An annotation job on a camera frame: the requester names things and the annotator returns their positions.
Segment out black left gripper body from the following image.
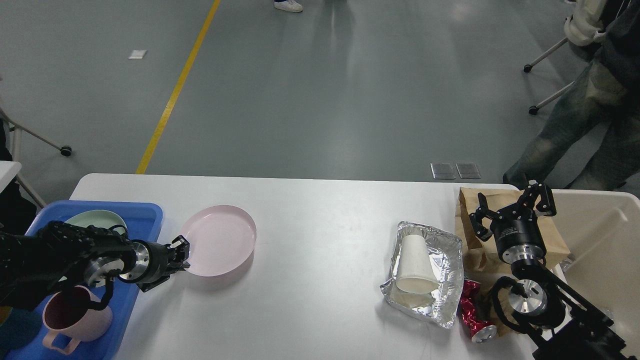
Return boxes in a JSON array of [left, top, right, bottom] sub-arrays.
[[131, 240, 173, 285]]

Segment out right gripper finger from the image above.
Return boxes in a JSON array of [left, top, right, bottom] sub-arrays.
[[510, 181, 557, 218], [469, 193, 501, 242]]

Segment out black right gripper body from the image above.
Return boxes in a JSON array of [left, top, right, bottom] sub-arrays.
[[490, 215, 547, 264]]

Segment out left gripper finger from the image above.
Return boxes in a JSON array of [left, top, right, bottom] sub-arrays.
[[170, 235, 191, 271], [137, 273, 170, 293]]

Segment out pink plate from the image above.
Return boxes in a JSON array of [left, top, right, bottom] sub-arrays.
[[179, 204, 258, 277]]

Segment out pink mug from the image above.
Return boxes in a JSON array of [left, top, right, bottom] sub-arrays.
[[42, 285, 114, 356]]

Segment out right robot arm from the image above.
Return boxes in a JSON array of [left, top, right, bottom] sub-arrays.
[[469, 181, 626, 360]]

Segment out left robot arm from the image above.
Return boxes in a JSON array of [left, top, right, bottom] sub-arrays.
[[0, 221, 190, 311]]

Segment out brown paper bag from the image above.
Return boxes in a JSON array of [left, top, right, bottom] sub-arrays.
[[454, 187, 571, 274]]

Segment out beige plastic bin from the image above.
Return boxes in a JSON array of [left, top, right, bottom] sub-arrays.
[[552, 189, 640, 356]]

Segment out floor socket plate right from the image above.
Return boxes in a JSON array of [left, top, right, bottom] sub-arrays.
[[455, 162, 482, 179]]

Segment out floor socket plate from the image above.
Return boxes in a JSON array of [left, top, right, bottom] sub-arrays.
[[455, 162, 482, 179], [430, 162, 457, 180]]

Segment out green plate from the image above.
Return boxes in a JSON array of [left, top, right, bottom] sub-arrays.
[[64, 209, 128, 235]]

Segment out floor socket plate left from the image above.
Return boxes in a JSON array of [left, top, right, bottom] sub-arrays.
[[430, 162, 457, 180]]

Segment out crumpled brown paper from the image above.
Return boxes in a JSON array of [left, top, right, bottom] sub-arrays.
[[476, 287, 514, 337]]

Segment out white paper cup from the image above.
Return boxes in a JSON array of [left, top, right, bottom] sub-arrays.
[[396, 234, 439, 295]]

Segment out aluminium foil tray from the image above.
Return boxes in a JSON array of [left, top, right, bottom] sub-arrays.
[[379, 221, 464, 330]]

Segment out crushed red can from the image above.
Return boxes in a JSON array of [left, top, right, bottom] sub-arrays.
[[458, 278, 498, 344]]

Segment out person in grey jeans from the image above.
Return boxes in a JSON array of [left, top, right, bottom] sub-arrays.
[[502, 0, 640, 191]]

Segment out blue plastic tray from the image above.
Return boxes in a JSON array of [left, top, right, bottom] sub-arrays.
[[4, 200, 163, 360]]

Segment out white side table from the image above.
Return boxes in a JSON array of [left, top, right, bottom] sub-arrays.
[[0, 161, 22, 192]]

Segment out office chair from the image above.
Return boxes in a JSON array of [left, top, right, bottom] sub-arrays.
[[523, 0, 611, 116]]

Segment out left rolling stand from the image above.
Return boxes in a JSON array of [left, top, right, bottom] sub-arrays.
[[0, 109, 73, 209]]

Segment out distant person legs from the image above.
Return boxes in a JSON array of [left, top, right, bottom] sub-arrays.
[[273, 0, 304, 13]]

